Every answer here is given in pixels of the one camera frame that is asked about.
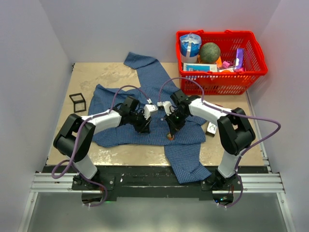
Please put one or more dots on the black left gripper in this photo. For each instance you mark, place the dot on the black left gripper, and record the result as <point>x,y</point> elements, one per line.
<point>144,127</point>

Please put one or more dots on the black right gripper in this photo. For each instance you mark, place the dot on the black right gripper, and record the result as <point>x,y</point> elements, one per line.
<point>174,126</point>

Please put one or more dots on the blue plaid shirt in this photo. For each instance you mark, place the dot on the blue plaid shirt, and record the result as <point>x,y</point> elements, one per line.
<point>183,152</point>

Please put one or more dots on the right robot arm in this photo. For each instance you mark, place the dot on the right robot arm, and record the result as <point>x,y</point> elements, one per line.
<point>235,131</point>

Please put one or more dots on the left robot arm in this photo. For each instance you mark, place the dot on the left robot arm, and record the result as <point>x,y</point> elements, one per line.
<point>75,136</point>

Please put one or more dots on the white chocolate bar box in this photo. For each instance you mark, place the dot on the white chocolate bar box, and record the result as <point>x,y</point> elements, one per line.
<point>211,129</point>

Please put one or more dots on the blue white razor box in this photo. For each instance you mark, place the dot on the blue white razor box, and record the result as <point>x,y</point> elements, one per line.
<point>196,67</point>

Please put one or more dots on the red plastic basket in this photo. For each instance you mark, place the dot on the red plastic basket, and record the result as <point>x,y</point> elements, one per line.
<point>224,83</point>

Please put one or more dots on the orange package in basket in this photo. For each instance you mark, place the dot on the orange package in basket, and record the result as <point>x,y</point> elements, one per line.
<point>219,62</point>

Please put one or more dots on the pink small package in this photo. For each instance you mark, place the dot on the pink small package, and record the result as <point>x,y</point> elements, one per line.
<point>226,64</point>

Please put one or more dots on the green round melon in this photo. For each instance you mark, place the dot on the green round melon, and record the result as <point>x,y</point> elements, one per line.
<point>209,53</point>

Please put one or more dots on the blue white wrapped roll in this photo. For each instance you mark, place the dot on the blue white wrapped roll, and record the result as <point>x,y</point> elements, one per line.
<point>189,47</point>

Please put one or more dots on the purple snack package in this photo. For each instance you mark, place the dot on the purple snack package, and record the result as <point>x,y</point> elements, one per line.
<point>239,60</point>

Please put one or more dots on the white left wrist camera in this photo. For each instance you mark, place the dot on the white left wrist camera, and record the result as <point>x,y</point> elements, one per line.
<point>149,109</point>

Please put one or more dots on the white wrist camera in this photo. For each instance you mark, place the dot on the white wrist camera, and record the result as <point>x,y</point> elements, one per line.
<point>149,109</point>
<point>166,105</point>

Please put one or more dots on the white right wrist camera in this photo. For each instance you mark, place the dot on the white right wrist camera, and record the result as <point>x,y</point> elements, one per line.
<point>166,105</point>

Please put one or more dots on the black wire frame stand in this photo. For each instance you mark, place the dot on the black wire frame stand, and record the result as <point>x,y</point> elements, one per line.
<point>79,102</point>

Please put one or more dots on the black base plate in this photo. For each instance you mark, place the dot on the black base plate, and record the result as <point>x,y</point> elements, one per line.
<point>160,182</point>

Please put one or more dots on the aluminium frame rail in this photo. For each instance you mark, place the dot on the aluminium frame rail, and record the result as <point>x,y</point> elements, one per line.
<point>253,180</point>

